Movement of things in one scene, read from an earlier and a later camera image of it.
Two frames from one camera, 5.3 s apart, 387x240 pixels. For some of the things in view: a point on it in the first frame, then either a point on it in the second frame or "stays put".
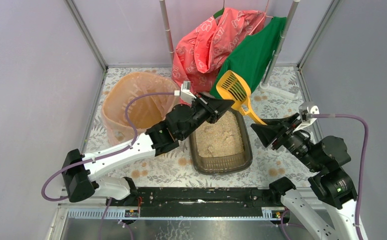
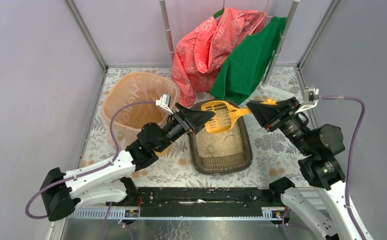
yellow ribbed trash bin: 145,111 stays put
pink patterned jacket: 200,53 stays put
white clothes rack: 265,86 stays put
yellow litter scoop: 234,87 → 225,114
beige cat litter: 222,137 stays put
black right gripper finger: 267,133 → 268,113
